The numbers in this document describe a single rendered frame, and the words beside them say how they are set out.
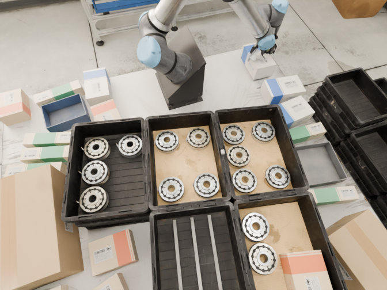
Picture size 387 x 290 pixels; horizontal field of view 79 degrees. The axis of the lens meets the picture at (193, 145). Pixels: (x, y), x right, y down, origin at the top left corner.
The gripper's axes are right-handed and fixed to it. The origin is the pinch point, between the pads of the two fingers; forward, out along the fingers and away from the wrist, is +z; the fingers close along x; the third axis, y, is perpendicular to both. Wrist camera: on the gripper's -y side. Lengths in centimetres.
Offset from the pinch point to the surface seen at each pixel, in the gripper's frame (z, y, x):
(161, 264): -5, 88, -81
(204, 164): -5, 56, -54
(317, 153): 7, 63, 6
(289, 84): -1.0, 23.8, 7.4
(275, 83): -1.0, 20.9, 0.4
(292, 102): -1.1, 35.6, 3.0
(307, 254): -13, 100, -33
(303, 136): 2, 54, 0
